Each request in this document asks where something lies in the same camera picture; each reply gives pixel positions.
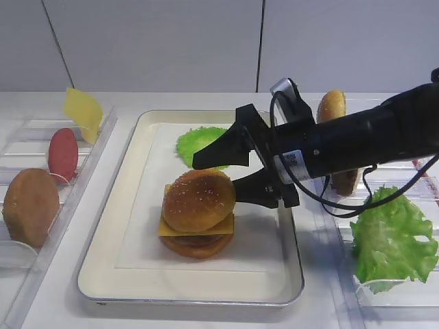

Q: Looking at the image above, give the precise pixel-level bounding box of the right bun in rack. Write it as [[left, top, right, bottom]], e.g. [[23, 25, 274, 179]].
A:
[[317, 90, 346, 123]]

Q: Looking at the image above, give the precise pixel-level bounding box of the sesame top bun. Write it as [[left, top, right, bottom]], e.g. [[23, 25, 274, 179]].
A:
[[161, 169, 237, 233]]

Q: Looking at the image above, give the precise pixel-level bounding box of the bottom burger bun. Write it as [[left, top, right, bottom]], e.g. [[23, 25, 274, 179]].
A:
[[160, 234, 233, 259]]

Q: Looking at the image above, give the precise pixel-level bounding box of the flat round lettuce leaf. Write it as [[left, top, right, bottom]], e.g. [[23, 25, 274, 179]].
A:
[[176, 126, 226, 169]]

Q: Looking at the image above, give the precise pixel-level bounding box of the red tomato slice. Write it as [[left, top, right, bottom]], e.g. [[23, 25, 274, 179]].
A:
[[48, 128, 78, 184]]

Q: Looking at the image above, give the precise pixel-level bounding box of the ruffled green lettuce leaf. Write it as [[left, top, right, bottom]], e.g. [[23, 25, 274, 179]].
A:
[[350, 195, 438, 294]]

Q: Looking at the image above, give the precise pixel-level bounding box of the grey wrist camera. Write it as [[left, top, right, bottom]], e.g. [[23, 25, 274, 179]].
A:
[[270, 77, 316, 126]]

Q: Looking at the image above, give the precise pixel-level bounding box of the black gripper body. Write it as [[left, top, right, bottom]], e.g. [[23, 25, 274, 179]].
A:
[[235, 104, 299, 208]]

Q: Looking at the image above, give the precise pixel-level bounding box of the clear acrylic rack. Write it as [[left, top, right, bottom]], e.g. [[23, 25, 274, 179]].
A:
[[1, 111, 117, 328], [300, 99, 439, 329]]

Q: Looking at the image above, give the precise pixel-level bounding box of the yellow cheese slice on burger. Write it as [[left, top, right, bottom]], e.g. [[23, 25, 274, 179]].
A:
[[157, 184, 236, 237]]

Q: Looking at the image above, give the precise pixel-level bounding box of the metal baking tray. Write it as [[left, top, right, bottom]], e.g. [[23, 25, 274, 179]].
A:
[[78, 110, 305, 307]]

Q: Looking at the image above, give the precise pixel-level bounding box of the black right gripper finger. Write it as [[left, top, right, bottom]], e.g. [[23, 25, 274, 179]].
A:
[[232, 169, 280, 208]]

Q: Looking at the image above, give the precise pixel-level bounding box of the meat patty on burger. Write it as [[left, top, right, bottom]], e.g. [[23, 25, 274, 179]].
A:
[[170, 234, 224, 246]]

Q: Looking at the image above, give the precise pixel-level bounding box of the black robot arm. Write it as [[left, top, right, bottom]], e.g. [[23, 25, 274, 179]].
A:
[[192, 71, 438, 208]]

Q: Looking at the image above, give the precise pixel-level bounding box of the left clear acrylic rack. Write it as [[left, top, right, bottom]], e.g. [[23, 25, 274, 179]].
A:
[[1, 111, 117, 328]]

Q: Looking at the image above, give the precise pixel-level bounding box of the white parchment paper sheet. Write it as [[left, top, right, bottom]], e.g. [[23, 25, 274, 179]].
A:
[[116, 123, 283, 272]]

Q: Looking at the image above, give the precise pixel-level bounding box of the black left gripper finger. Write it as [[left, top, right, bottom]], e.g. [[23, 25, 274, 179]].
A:
[[192, 123, 258, 169]]

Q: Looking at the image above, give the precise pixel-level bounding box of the brown bun in left rack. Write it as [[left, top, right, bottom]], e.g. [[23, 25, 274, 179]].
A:
[[2, 169, 60, 248]]

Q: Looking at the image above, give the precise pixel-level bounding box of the upright yellow cheese slice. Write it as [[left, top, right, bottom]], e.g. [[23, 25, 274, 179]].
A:
[[63, 88, 103, 144]]

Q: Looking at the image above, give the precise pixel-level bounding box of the black cable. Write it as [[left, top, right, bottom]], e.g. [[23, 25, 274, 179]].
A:
[[269, 92, 439, 218]]

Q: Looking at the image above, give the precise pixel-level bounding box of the upright brown meat patty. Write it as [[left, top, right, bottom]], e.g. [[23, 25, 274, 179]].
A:
[[331, 169, 358, 197]]

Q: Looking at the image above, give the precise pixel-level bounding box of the right clear acrylic rack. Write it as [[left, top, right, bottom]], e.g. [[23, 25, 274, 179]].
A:
[[300, 99, 439, 329]]

